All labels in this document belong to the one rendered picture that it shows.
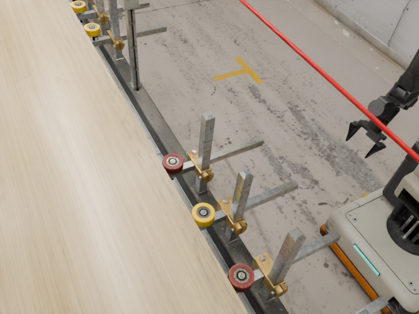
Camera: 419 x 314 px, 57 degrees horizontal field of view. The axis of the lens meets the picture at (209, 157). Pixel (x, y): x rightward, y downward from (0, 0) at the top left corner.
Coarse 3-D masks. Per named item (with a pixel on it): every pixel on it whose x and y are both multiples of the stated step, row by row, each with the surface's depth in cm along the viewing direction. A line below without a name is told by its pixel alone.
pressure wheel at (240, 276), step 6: (240, 264) 119; (234, 270) 118; (240, 270) 118; (246, 270) 118; (252, 270) 118; (228, 276) 117; (234, 276) 117; (240, 276) 116; (246, 276) 117; (252, 276) 117; (234, 282) 115; (240, 282) 116; (246, 282) 116; (252, 282) 116; (234, 288) 116; (240, 288) 115; (246, 288) 115
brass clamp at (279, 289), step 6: (258, 258) 127; (270, 258) 127; (252, 264) 130; (258, 264) 126; (264, 264) 126; (270, 264) 126; (264, 270) 124; (270, 270) 124; (264, 276) 124; (264, 282) 125; (270, 282) 122; (282, 282) 122; (270, 288) 123; (276, 288) 121; (282, 288) 121; (276, 294) 121; (282, 294) 124
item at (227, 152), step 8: (240, 144) 160; (248, 144) 161; (256, 144) 162; (216, 152) 156; (224, 152) 157; (232, 152) 157; (240, 152) 160; (216, 160) 156; (184, 168) 150; (192, 168) 152; (176, 176) 150
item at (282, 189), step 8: (288, 184) 149; (296, 184) 150; (264, 192) 146; (272, 192) 146; (280, 192) 147; (288, 192) 150; (248, 200) 143; (256, 200) 143; (264, 200) 144; (248, 208) 143; (216, 216) 137; (224, 216) 138
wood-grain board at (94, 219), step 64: (0, 0) 211; (64, 0) 216; (0, 64) 175; (64, 64) 178; (0, 128) 149; (64, 128) 152; (128, 128) 155; (0, 192) 130; (64, 192) 132; (128, 192) 135; (0, 256) 116; (64, 256) 117; (128, 256) 119; (192, 256) 121
